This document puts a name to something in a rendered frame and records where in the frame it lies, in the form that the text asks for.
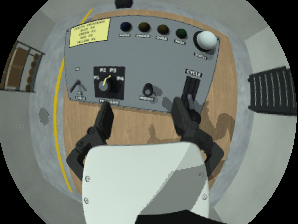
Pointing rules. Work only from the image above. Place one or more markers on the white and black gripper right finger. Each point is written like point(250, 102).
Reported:
point(192, 133)

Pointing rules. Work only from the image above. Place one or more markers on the grey control console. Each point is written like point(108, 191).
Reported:
point(141, 54)

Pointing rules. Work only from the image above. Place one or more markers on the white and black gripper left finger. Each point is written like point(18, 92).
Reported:
point(96, 135)

